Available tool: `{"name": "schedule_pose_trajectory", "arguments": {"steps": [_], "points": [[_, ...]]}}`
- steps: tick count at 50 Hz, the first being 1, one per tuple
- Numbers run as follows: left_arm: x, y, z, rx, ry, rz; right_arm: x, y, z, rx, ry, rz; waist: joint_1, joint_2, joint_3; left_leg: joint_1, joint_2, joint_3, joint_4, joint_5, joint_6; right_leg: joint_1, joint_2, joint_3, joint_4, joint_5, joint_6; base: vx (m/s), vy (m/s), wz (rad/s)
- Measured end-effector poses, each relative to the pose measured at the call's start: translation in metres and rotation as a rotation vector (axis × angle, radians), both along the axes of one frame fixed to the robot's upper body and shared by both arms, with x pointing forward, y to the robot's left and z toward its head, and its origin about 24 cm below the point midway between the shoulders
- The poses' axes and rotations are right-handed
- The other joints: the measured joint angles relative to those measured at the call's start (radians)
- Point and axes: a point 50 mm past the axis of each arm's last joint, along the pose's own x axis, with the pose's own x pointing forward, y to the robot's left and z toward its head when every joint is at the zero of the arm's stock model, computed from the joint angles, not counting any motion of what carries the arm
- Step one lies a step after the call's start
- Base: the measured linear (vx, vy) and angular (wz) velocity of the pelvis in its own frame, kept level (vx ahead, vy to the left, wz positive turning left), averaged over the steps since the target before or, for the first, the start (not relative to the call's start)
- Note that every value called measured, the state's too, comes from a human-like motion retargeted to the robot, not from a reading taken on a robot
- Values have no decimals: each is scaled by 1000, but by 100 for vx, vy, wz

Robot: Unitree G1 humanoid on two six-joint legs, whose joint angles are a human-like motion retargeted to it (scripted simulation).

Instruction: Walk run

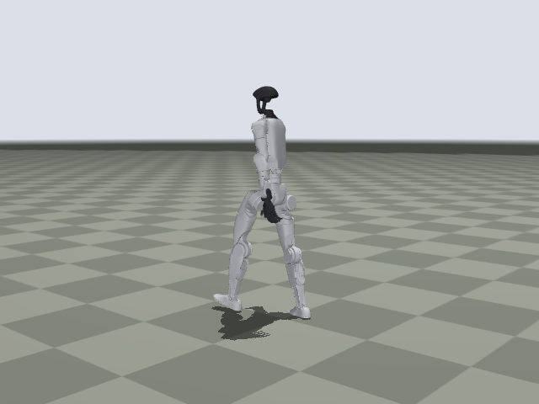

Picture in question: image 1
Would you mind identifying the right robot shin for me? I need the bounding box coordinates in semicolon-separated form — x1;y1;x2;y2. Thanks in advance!
286;248;306;309

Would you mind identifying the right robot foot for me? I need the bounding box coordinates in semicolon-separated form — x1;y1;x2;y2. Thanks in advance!
287;305;312;318

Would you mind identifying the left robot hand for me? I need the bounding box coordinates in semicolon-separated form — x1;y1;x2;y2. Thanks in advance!
261;189;282;223

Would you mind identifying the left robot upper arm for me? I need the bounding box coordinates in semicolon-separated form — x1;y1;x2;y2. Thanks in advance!
252;120;268;162

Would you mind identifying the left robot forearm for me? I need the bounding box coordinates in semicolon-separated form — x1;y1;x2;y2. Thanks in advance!
254;153;272;198

